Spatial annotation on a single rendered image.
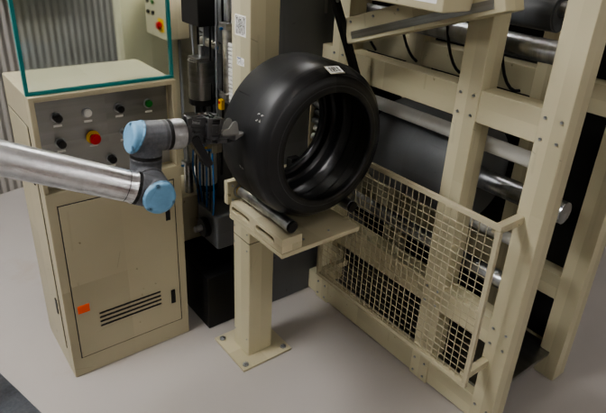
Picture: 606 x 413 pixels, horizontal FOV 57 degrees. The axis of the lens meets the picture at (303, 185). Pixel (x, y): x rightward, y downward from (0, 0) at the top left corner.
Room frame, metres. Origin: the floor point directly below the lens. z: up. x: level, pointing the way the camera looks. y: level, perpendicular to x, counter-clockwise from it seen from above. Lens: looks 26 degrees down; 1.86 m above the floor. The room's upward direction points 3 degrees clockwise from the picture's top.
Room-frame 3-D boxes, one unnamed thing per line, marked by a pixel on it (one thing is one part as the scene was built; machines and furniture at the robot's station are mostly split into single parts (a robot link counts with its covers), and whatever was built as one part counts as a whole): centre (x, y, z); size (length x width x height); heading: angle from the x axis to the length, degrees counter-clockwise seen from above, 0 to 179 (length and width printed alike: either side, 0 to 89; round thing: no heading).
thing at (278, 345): (2.08, 0.20, 0.01); 0.27 x 0.27 x 0.02; 39
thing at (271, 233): (1.81, 0.14, 0.84); 0.36 x 0.09 x 0.06; 39
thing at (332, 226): (1.89, 0.03, 0.80); 0.37 x 0.36 x 0.02; 129
